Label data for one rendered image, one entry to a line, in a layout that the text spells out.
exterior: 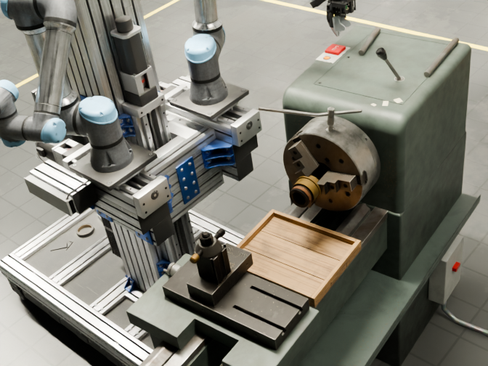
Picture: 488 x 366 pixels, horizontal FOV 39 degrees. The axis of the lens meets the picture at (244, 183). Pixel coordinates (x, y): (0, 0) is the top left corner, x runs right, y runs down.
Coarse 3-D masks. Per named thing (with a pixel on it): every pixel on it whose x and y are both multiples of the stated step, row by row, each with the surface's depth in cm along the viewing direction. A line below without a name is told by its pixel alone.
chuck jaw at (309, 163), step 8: (296, 136) 236; (296, 144) 231; (296, 152) 231; (304, 152) 231; (296, 160) 231; (304, 160) 230; (312, 160) 232; (296, 168) 232; (304, 168) 229; (312, 168) 231
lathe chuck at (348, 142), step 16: (304, 128) 235; (320, 128) 229; (336, 128) 229; (288, 144) 237; (304, 144) 232; (320, 144) 228; (336, 144) 224; (352, 144) 226; (288, 160) 242; (320, 160) 232; (336, 160) 228; (352, 160) 224; (368, 160) 228; (288, 176) 247; (368, 176) 229; (336, 192) 236; (352, 192) 232; (336, 208) 241
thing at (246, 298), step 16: (176, 272) 222; (192, 272) 222; (176, 288) 217; (240, 288) 213; (256, 288) 213; (272, 288) 212; (192, 304) 213; (208, 304) 210; (224, 304) 209; (240, 304) 208; (256, 304) 207; (272, 304) 206; (288, 304) 208; (304, 304) 205; (224, 320) 207; (240, 320) 203; (256, 320) 202; (272, 320) 202; (288, 320) 201; (256, 336) 201; (272, 336) 197
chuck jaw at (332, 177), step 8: (328, 176) 229; (336, 176) 228; (344, 176) 227; (352, 176) 226; (360, 176) 226; (320, 184) 227; (328, 184) 228; (336, 184) 227; (344, 184) 226; (352, 184) 226; (360, 184) 228
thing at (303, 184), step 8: (304, 176) 228; (312, 176) 230; (296, 184) 228; (304, 184) 226; (312, 184) 226; (296, 192) 231; (304, 192) 224; (312, 192) 226; (320, 192) 228; (296, 200) 230; (304, 200) 231; (312, 200) 228
